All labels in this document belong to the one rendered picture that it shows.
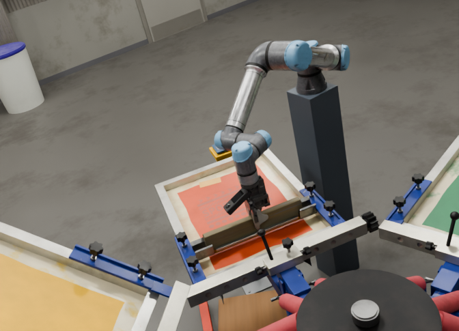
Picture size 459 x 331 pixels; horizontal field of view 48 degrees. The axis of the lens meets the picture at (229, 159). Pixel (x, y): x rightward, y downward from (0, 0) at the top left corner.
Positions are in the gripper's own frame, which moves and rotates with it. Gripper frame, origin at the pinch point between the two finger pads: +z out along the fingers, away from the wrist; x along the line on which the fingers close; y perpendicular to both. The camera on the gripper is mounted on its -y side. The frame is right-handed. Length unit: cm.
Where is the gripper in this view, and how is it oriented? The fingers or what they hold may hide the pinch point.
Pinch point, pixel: (254, 224)
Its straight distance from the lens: 200.8
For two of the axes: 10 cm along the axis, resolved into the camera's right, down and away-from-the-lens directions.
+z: 2.2, 8.4, 5.0
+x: -3.2, -4.2, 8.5
